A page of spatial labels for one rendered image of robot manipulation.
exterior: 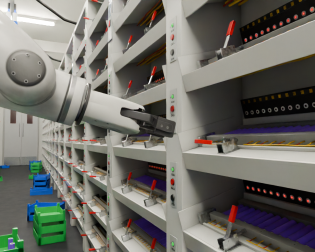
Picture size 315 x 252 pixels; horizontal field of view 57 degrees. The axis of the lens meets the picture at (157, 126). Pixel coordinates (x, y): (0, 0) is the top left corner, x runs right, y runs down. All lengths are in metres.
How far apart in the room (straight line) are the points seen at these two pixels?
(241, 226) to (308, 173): 0.27
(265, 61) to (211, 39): 0.33
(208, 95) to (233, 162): 0.28
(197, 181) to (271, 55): 0.40
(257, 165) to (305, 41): 0.21
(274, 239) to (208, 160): 0.20
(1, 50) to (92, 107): 0.15
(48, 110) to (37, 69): 0.10
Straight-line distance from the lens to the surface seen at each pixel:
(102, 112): 0.48
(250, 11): 0.92
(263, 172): 0.54
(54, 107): 0.48
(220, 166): 0.63
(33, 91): 0.41
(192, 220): 0.80
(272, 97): 0.75
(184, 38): 0.81
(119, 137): 1.42
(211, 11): 0.89
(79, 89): 0.48
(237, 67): 0.60
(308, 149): 0.53
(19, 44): 0.42
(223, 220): 0.75
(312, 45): 0.49
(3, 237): 1.49
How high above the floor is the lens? 0.79
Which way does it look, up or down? 3 degrees up
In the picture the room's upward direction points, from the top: straight up
